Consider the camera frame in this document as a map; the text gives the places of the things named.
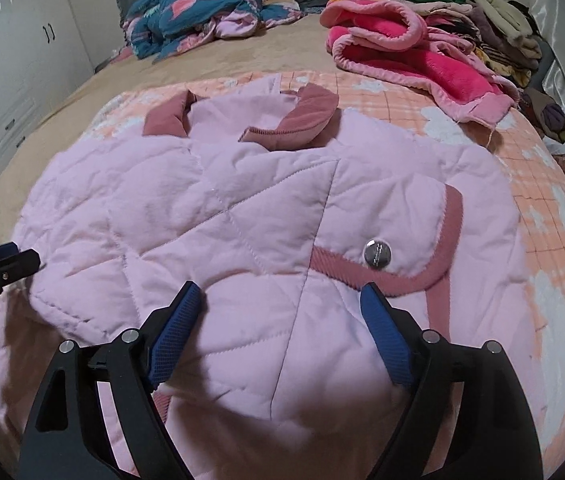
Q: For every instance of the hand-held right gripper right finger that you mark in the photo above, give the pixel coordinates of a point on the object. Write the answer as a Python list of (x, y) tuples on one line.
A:
[(387, 335)]

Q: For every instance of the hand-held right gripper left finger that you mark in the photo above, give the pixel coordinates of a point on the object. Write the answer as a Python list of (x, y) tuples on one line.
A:
[(175, 330)]

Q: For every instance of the pink quilted jacket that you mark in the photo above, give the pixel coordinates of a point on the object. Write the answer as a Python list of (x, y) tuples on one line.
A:
[(242, 210)]

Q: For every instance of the bag of clothes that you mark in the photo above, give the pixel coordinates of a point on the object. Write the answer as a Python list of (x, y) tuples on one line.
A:
[(554, 120)]

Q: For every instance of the pile of folded clothes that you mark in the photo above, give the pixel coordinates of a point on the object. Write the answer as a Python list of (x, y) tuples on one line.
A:
[(487, 25)]

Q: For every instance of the white wardrobe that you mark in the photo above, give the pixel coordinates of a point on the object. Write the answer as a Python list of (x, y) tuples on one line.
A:
[(12, 60)]

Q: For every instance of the orange checked blanket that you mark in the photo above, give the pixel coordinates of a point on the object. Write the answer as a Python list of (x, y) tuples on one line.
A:
[(552, 200)]

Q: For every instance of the pink pillow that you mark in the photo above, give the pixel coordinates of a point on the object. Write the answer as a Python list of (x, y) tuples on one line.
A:
[(118, 54)]

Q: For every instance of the pink fleece garment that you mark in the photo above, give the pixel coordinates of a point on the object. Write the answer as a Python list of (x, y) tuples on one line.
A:
[(437, 70)]

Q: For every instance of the blue flamingo print quilt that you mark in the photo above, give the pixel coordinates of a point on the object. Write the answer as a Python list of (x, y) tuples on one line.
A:
[(177, 15)]

